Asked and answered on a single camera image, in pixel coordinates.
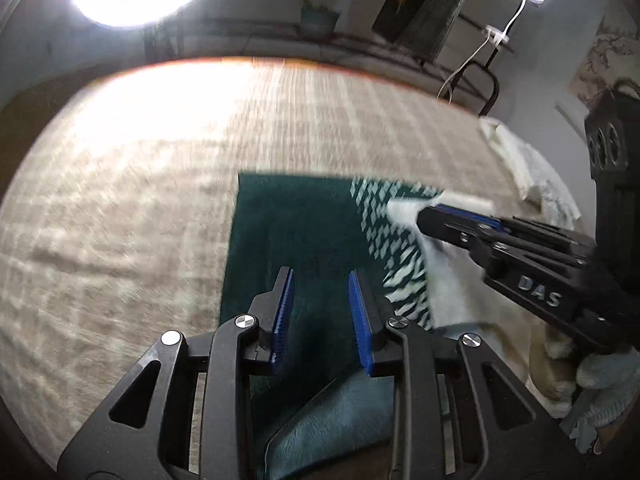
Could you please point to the potted plant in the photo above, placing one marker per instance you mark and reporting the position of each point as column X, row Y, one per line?
column 317, row 20

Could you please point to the green tree print t-shirt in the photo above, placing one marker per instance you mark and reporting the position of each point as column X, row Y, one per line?
column 300, row 225

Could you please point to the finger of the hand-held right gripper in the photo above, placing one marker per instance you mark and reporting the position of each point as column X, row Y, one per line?
column 450, row 232
column 480, row 220

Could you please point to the landscape wall poster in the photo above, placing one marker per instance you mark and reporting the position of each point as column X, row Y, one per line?
column 607, row 50

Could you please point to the beige fuzzy cloth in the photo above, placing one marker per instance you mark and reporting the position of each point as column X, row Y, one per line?
column 550, row 365

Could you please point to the white garment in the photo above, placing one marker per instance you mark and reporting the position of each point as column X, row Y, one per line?
column 510, row 155

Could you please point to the black coat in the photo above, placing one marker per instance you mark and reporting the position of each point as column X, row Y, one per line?
column 387, row 15

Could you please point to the black metal clothes rack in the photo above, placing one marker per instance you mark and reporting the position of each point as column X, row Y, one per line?
column 250, row 23

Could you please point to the checked beige blanket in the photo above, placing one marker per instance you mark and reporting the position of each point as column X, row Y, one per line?
column 125, row 185

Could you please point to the person's right hand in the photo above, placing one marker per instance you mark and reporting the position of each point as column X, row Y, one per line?
column 607, row 385

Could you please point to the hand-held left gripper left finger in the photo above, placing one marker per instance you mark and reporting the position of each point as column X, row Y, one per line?
column 282, row 325

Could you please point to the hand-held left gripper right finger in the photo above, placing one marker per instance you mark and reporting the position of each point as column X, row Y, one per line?
column 361, row 325

